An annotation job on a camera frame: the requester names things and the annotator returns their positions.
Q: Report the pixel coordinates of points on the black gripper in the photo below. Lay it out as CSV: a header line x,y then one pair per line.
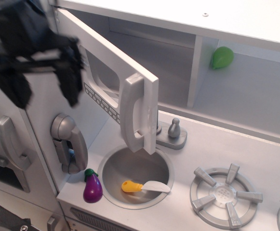
x,y
60,55

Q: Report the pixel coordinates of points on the white microwave door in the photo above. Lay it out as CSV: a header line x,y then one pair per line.
x,y
135,105

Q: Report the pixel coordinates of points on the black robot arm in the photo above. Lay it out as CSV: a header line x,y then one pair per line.
x,y
28,45

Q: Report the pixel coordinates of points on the grey toy telephone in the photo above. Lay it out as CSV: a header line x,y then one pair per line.
x,y
69,144

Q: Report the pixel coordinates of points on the grey ice dispenser panel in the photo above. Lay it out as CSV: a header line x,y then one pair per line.
x,y
12,176

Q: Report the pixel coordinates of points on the round silver toy sink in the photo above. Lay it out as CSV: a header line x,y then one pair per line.
x,y
122,164

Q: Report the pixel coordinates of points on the purple toy eggplant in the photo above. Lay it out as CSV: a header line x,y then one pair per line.
x,y
93,190

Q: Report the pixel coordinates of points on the grey toy faucet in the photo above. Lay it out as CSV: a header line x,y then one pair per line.
x,y
170,135

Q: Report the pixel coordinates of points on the green toy pear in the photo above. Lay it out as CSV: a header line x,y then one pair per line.
x,y
222,57

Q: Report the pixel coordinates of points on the silver toy stove burner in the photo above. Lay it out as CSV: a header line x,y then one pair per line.
x,y
223,198

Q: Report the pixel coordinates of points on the grey fridge door handle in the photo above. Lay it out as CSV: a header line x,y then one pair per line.
x,y
12,145

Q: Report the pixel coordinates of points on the yellow handled toy knife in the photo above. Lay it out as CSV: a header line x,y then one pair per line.
x,y
129,186

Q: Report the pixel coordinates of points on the grey oven door handle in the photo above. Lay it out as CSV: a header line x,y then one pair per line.
x,y
51,224

